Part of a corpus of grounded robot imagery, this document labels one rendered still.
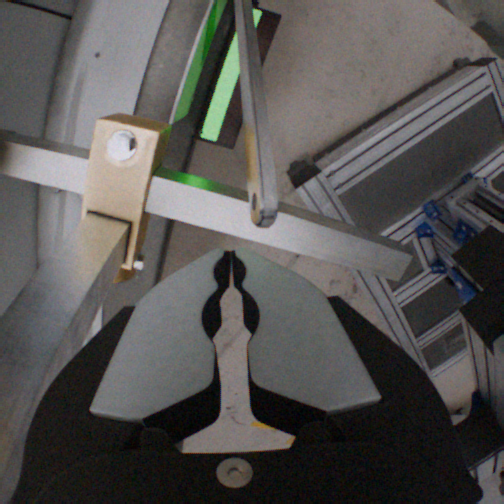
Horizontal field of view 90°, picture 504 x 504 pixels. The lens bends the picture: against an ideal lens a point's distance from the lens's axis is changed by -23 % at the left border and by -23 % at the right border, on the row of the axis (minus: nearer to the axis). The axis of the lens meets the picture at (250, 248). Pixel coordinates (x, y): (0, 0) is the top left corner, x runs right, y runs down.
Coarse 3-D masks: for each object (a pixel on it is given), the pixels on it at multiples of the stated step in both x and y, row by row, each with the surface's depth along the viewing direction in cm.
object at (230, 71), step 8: (256, 16) 28; (256, 24) 29; (232, 48) 30; (232, 56) 31; (224, 64) 31; (232, 64) 31; (224, 72) 31; (232, 72) 31; (224, 80) 32; (232, 80) 32; (216, 88) 32; (224, 88) 32; (232, 88) 32; (216, 96) 33; (224, 96) 33; (216, 104) 33; (224, 104) 33; (208, 112) 33; (216, 112) 34; (224, 112) 34; (208, 120) 34; (216, 120) 34; (208, 128) 34; (216, 128) 34; (208, 136) 35; (216, 136) 35
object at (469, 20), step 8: (448, 0) 15; (456, 0) 14; (464, 0) 14; (472, 0) 14; (480, 0) 13; (456, 8) 15; (464, 8) 15; (472, 8) 14; (480, 8) 14; (456, 16) 15; (464, 16) 15; (472, 16) 15; (480, 16) 15; (472, 24) 16
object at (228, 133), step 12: (264, 24) 29; (276, 24) 29; (264, 36) 30; (264, 48) 30; (240, 96) 33; (228, 108) 33; (240, 108) 33; (228, 120) 34; (240, 120) 34; (228, 132) 35; (228, 144) 35
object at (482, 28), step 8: (440, 0) 17; (488, 0) 14; (448, 8) 17; (488, 8) 15; (496, 8) 15; (488, 16) 15; (496, 16) 15; (480, 24) 16; (488, 24) 16; (496, 24) 15; (480, 32) 18; (488, 32) 17; (496, 32) 16; (488, 40) 18; (496, 40) 17
